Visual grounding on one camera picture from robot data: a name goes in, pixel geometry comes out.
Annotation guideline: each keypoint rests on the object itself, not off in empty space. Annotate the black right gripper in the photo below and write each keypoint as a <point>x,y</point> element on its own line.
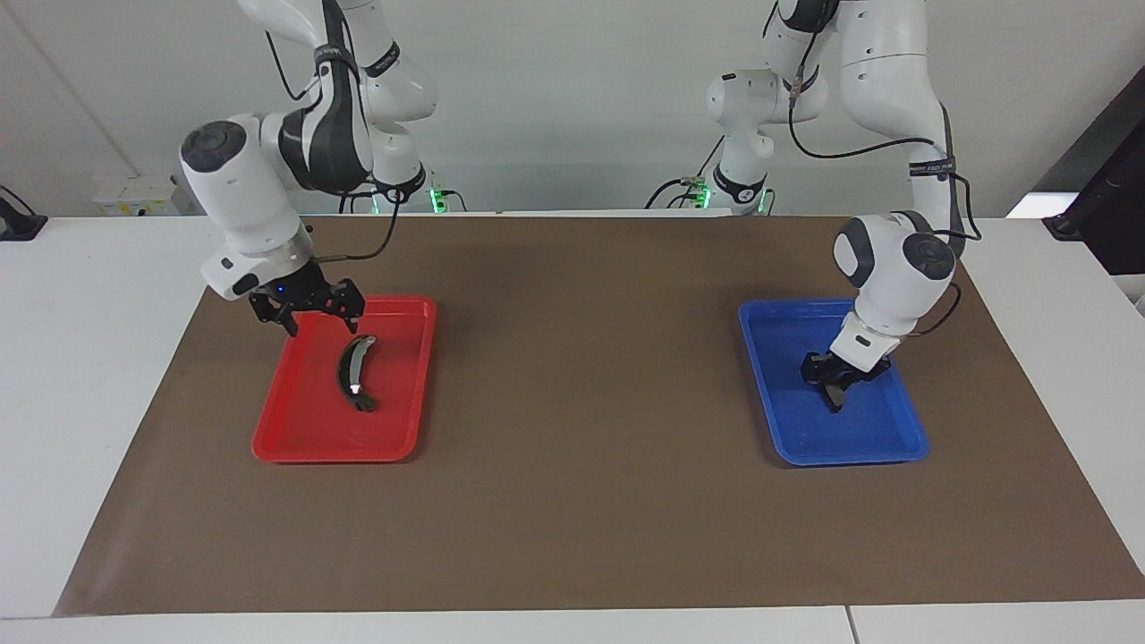
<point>309,291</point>

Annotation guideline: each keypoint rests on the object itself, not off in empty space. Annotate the brown table mat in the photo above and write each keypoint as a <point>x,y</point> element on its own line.
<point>581,447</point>

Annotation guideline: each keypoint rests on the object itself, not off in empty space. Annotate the white box yellow labels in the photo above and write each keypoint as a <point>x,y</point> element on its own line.
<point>125,199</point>

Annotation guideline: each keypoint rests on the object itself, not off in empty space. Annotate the red plastic tray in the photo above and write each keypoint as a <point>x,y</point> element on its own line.
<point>304,420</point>

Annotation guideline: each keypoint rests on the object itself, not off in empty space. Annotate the black monitor stand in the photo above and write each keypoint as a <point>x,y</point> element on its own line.
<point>1109,206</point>

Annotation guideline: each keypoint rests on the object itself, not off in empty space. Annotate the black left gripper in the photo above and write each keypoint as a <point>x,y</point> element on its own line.
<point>850,368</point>

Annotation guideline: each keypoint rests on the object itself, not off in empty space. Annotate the green lit base connector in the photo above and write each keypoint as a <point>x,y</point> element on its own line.
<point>436,199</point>
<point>704,192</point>

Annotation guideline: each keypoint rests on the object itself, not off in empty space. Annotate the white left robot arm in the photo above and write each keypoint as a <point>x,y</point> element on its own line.
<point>894,268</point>

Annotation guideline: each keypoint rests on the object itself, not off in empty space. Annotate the blue plastic tray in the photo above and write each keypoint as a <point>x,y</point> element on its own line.
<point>796,429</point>

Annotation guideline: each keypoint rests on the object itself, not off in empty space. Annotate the dark brake pad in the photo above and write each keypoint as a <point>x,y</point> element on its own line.
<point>837,402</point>

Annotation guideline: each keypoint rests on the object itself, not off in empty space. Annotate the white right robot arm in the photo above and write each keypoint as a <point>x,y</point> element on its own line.
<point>241,188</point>

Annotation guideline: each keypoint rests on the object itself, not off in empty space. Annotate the curved brake shoe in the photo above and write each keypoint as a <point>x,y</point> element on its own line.
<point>344,371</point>

